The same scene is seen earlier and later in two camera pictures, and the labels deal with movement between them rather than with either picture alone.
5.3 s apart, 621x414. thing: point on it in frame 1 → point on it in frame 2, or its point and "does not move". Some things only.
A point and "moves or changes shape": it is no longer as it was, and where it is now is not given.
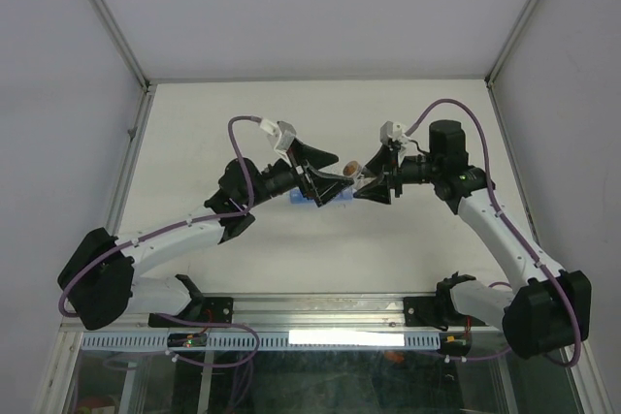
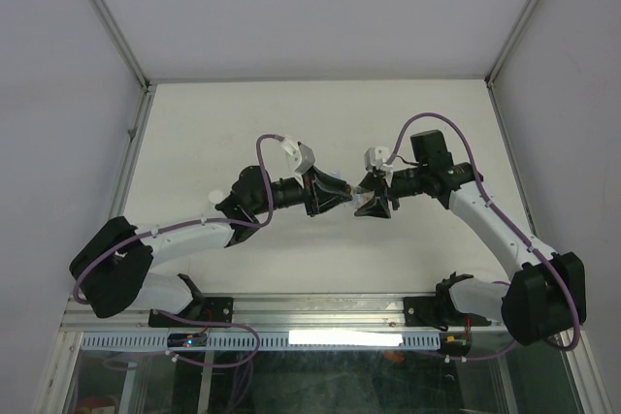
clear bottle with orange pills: [352, 170] moves or changes shape
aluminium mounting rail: [308, 314] does not move
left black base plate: [208, 309] does not move
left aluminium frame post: [124, 44] does not move
